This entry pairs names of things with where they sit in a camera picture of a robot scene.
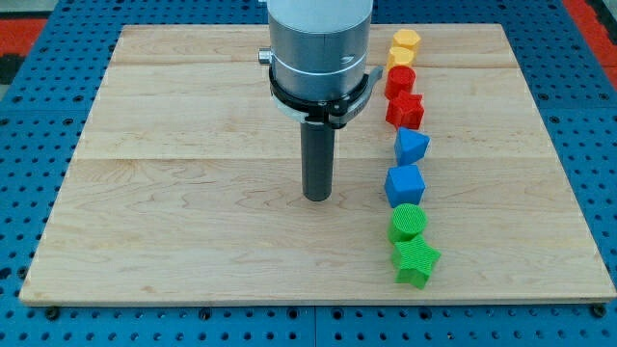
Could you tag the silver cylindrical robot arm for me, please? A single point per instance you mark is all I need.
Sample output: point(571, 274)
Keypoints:
point(319, 49)

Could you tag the red star block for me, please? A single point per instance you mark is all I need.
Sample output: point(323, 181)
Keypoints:
point(406, 110)

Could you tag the green star block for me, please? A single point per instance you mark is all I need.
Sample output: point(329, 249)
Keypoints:
point(413, 261)

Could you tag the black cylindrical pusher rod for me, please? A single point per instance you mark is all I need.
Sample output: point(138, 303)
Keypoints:
point(317, 147)

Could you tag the blue cube block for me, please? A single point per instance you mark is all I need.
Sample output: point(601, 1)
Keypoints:
point(404, 184)

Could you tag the blue triangle block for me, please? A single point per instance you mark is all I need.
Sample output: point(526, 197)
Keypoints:
point(410, 146)

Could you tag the green cylinder block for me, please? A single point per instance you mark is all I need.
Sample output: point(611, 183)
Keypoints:
point(407, 221)

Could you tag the light wooden board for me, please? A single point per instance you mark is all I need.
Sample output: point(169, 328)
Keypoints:
point(184, 188)

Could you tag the red cylinder block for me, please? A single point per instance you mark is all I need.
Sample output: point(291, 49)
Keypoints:
point(400, 79)

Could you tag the yellow heart block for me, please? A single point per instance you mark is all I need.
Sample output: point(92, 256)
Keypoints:
point(400, 57)

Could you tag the yellow hexagon block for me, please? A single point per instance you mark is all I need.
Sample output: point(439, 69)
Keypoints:
point(406, 38)

